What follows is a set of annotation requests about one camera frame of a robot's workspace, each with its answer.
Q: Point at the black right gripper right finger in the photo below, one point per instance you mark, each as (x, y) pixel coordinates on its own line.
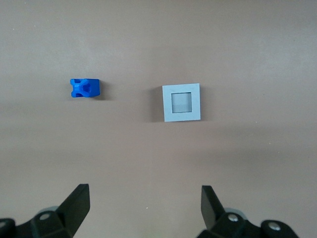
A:
(215, 215)

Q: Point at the blue plastic insert part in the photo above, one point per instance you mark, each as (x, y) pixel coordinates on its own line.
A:
(84, 88)

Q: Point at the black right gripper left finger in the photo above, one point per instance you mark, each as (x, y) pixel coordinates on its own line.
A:
(69, 213)

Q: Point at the gray square base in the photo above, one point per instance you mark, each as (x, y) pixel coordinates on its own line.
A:
(182, 90)

